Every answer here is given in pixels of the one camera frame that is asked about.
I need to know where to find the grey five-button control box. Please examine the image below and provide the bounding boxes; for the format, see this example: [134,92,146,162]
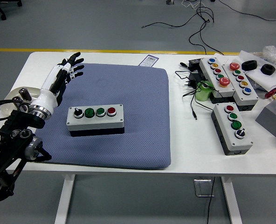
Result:
[200,57,236,105]
[222,62,260,112]

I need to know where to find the black cable with barrel plug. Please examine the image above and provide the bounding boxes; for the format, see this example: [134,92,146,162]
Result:
[174,70,199,121]

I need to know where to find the white shallow dish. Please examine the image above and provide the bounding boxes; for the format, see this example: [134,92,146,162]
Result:
[2,86,42,115]

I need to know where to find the black power adapter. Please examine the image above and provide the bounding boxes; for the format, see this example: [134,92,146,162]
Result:
[188,58,205,72]
[183,71,205,90]

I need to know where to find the white table leg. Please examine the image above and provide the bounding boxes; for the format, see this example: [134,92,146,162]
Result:
[221,176,243,224]
[54,174,76,224]

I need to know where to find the white floor cable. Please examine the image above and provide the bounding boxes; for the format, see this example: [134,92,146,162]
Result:
[181,0,200,10]

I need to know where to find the green tape roll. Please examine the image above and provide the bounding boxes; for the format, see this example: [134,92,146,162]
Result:
[195,80,214,102]

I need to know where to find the grey block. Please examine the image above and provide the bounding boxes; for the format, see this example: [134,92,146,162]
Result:
[255,95,276,138]

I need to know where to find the metal floor socket plate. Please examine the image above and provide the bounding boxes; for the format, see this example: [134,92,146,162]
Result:
[193,179,215,198]

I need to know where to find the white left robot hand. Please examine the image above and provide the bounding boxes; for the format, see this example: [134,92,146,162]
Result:
[30,52,85,110]

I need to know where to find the black foam ring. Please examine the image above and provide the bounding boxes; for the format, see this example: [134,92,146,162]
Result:
[241,60,258,71]
[260,64,276,76]

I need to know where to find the black hanging cable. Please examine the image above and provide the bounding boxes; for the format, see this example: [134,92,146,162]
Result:
[205,176,217,224]

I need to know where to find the grey four-button control box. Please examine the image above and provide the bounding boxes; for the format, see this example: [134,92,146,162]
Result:
[66,104,125,138]
[211,102,254,156]

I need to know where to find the black floor cable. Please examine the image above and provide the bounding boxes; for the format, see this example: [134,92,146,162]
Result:
[141,0,222,56]
[218,0,276,22]

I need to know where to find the clear bubble wrap bag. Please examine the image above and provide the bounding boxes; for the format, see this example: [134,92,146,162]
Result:
[261,45,276,68]

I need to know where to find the blue-grey padded mat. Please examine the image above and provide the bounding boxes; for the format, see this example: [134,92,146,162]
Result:
[27,63,172,170]

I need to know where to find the purple barcode label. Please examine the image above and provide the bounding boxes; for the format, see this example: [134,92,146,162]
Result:
[139,54,159,68]

